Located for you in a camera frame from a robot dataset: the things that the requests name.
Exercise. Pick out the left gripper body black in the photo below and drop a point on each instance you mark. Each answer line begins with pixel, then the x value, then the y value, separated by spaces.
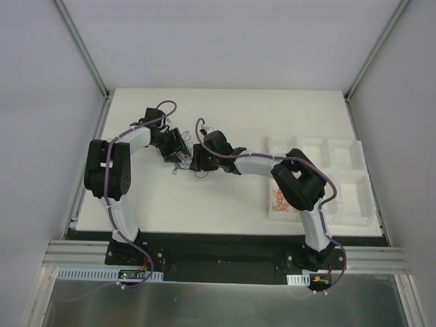
pixel 174 146

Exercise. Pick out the right white cable duct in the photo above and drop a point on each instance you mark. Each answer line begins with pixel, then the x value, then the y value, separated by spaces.
pixel 299 280

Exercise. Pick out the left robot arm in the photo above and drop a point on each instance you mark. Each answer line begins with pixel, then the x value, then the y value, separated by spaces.
pixel 107 172

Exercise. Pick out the aluminium frame post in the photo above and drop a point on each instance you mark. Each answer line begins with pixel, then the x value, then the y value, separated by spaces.
pixel 380 42
pixel 80 46

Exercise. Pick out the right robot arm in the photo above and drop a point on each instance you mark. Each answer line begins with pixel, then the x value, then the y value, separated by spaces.
pixel 300 182

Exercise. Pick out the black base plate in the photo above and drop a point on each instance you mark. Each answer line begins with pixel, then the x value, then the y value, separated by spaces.
pixel 224 258

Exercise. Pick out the white compartment tray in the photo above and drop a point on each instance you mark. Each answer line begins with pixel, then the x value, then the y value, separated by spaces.
pixel 342 160

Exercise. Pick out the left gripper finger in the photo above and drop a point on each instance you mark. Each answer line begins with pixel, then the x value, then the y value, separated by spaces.
pixel 179 144
pixel 172 158

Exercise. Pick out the left aluminium frame post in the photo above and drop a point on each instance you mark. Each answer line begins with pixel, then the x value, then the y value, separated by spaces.
pixel 80 46

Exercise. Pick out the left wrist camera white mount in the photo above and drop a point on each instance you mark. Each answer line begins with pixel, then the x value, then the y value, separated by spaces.
pixel 153 116

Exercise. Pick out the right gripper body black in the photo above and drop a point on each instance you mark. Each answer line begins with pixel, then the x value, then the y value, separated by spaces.
pixel 201 159

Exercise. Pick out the white cable duct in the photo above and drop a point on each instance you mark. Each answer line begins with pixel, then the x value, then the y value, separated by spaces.
pixel 108 274
pixel 299 280

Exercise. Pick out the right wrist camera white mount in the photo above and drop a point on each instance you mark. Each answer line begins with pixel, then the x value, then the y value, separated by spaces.
pixel 206 128

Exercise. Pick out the right aluminium frame post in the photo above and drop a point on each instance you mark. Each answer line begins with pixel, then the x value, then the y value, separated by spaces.
pixel 380 42

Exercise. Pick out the left white cable duct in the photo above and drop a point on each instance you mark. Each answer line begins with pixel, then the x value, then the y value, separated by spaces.
pixel 108 274

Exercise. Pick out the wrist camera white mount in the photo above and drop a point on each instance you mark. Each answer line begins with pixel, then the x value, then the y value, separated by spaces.
pixel 153 116
pixel 206 128

